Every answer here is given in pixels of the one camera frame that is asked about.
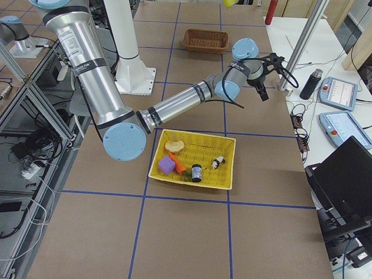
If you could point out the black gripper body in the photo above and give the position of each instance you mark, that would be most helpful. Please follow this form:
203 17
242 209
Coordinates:
258 85

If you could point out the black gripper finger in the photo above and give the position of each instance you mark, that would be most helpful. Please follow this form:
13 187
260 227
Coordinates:
261 90

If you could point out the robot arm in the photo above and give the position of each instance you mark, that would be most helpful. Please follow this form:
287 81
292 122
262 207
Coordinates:
13 30
122 130

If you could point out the brown wicker basket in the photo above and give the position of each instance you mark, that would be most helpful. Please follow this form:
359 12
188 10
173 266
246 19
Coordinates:
206 41

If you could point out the yellow woven basket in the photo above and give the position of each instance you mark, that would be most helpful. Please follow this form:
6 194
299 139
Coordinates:
195 159

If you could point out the black water bottle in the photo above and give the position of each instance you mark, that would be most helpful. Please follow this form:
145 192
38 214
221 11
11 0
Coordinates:
311 84

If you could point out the far teach pendant tablet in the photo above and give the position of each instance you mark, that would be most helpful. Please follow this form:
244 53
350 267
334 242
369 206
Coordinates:
338 93

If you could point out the teach pendant tablet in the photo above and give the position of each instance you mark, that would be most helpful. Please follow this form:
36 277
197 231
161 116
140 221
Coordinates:
341 125
338 93

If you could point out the red cylinder object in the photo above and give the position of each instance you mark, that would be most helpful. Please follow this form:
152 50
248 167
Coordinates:
270 12

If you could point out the toy panda figurine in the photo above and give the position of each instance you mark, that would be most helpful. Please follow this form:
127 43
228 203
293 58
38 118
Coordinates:
217 162

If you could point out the near teach pendant tablet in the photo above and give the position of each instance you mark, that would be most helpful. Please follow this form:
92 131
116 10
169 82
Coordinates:
341 125

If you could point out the small blue labelled bottle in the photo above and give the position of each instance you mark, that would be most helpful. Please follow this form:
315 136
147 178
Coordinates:
196 171

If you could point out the toy croissant bread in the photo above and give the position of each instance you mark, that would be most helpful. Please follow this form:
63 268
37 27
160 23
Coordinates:
174 146

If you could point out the orange toy carrot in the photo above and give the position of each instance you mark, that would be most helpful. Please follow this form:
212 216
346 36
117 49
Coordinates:
180 168

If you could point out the purple foam block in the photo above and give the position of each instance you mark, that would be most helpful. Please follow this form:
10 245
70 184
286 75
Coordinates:
166 165

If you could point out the black laptop on stand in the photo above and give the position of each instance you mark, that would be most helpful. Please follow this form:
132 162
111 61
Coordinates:
342 184

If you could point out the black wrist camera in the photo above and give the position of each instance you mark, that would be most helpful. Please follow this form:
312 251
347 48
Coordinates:
272 62

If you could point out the aluminium frame post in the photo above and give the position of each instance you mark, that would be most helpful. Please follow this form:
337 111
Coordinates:
302 42

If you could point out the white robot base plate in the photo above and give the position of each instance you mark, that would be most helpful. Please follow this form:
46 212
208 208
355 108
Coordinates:
136 82

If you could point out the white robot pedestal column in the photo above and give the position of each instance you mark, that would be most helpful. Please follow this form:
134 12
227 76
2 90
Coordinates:
122 27

